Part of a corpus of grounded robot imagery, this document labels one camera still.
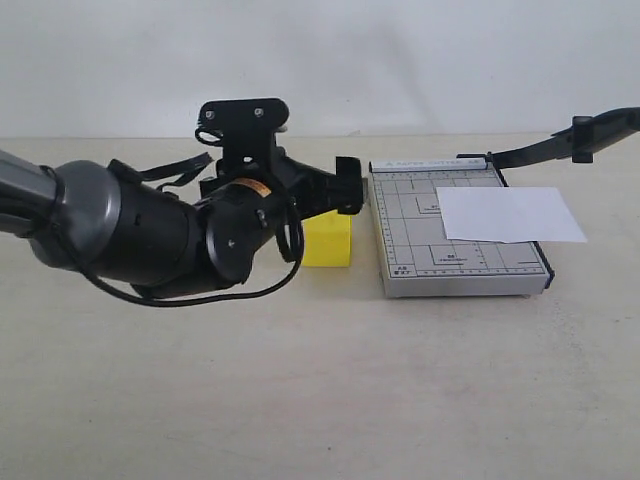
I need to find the yellow cube block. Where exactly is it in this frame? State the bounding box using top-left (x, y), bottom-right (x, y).
top-left (302, 210), bottom-right (352, 268)

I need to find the black cutter blade lever arm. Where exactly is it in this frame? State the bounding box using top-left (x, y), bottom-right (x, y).
top-left (456, 107), bottom-right (639, 170)

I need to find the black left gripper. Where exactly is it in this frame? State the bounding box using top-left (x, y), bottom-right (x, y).
top-left (199, 149), bottom-right (363, 220)

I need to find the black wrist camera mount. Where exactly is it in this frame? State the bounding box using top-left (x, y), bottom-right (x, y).
top-left (194, 97), bottom-right (290, 166)

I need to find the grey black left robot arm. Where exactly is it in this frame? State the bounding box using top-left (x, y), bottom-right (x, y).
top-left (1, 149), bottom-right (364, 304)

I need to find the white paper sheet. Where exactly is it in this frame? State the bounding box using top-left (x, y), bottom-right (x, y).
top-left (436, 187), bottom-right (587, 244)

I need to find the grey metal paper cutter base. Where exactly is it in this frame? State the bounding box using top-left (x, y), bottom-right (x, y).
top-left (366, 154), bottom-right (555, 298)

